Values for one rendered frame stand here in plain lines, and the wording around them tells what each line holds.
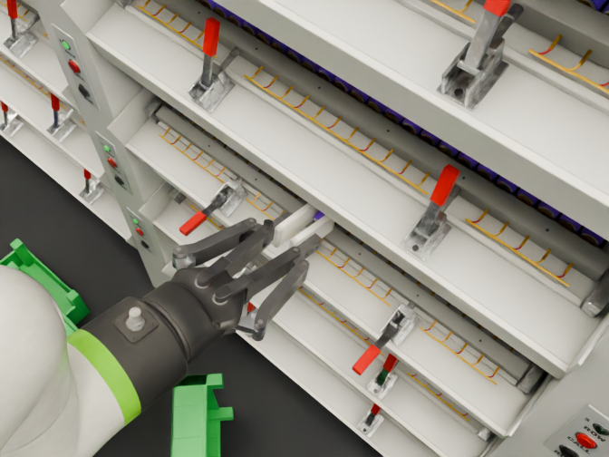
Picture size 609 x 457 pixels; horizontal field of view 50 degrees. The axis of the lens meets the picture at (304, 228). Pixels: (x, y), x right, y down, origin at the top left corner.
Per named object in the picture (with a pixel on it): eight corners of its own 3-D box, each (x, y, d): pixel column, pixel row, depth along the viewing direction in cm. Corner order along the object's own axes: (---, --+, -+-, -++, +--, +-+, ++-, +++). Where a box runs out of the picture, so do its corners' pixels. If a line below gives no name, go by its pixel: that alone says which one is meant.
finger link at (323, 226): (289, 238, 70) (294, 243, 69) (333, 209, 73) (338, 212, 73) (285, 257, 72) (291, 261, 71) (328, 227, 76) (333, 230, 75)
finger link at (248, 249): (203, 308, 66) (192, 300, 67) (272, 246, 73) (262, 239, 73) (205, 286, 63) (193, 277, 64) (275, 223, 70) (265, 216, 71)
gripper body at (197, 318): (190, 343, 57) (265, 285, 62) (128, 283, 60) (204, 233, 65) (188, 384, 63) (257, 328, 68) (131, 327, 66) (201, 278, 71)
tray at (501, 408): (502, 439, 73) (510, 436, 65) (137, 159, 95) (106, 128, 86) (603, 297, 76) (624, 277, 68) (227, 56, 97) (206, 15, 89)
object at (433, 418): (466, 477, 90) (470, 480, 77) (161, 230, 111) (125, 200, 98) (551, 358, 93) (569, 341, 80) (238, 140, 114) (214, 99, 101)
